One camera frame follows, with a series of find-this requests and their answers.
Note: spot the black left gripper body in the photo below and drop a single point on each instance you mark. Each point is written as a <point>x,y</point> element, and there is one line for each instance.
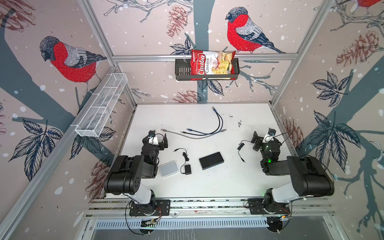
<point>162,141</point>

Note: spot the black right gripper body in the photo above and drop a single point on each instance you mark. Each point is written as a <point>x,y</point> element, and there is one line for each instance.
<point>258,141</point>

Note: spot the black network switch box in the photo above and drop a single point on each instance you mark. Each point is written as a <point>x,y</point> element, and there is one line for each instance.
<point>211,160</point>

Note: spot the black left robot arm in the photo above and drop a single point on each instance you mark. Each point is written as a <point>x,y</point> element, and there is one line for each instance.
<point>126,173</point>

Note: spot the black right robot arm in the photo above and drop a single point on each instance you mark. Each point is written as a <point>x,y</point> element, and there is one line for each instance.
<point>308,177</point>

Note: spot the red cassava chips bag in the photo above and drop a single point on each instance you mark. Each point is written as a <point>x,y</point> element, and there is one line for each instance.
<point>212,63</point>

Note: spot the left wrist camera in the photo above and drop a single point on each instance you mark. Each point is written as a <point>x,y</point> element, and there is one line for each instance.
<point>152,138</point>

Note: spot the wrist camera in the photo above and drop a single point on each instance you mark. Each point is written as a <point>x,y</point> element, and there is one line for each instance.
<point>269,135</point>
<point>152,138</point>

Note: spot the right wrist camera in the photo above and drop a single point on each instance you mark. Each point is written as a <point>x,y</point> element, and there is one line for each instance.
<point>269,135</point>

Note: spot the white small switch box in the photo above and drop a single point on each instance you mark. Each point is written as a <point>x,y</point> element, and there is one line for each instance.
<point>168,169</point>

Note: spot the black power adapter with cord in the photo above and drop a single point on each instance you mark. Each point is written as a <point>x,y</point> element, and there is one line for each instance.
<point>185,168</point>

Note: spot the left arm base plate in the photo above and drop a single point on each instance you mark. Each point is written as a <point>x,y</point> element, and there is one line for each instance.
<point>153,209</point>

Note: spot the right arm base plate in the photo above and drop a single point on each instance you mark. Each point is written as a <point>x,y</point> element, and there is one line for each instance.
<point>259,207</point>

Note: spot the white wire mesh shelf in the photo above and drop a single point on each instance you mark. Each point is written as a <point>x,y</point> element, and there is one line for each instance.
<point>98,113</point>

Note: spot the black wall basket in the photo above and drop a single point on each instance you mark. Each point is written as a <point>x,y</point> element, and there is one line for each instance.
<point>183,72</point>

